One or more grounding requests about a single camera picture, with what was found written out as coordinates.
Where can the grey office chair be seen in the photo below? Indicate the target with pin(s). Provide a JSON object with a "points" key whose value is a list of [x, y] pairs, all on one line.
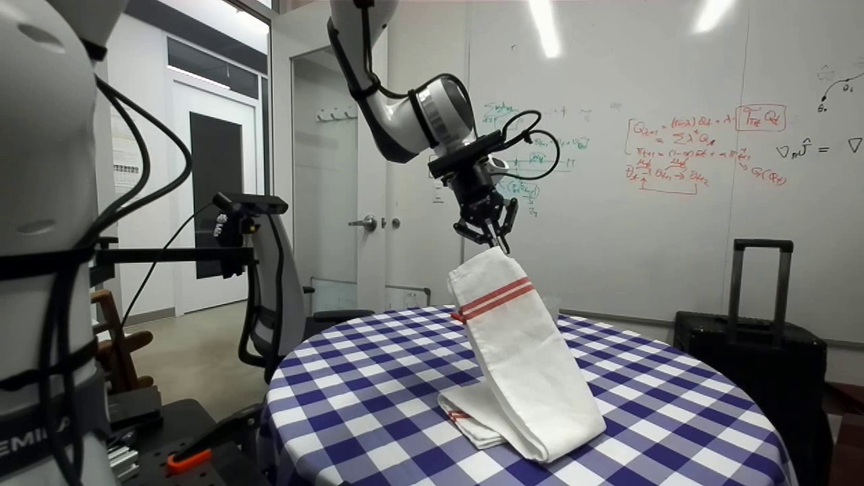
{"points": [[281, 287]]}

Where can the black camera mounting bar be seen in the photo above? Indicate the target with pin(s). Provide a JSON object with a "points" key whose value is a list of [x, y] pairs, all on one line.
{"points": [[162, 255]]}

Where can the brown wooden stand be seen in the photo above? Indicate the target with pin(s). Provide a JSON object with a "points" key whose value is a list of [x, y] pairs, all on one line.
{"points": [[116, 345]]}

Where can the black wheeled suitcase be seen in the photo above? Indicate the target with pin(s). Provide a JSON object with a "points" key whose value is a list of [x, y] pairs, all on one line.
{"points": [[757, 367]]}

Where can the black camera on stand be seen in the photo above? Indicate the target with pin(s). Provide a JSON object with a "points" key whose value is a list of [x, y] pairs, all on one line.
{"points": [[245, 206]]}

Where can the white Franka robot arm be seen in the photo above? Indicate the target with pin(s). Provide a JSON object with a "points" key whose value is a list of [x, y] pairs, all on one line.
{"points": [[35, 178]]}

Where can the blue white checkered tablecloth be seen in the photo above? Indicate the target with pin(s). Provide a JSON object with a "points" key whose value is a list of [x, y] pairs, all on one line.
{"points": [[359, 406]]}

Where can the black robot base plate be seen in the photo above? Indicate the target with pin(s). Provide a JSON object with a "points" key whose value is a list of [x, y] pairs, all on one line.
{"points": [[189, 428]]}

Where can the whiteboard with orange writing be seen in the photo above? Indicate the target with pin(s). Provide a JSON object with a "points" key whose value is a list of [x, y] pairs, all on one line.
{"points": [[649, 225]]}

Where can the white door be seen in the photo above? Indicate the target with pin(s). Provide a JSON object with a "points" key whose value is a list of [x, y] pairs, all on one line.
{"points": [[325, 178]]}

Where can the white towel with orange stripes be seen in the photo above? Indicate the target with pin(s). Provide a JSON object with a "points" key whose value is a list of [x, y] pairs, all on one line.
{"points": [[530, 378]]}

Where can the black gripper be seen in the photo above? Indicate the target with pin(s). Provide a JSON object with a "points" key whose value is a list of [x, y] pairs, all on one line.
{"points": [[475, 193]]}

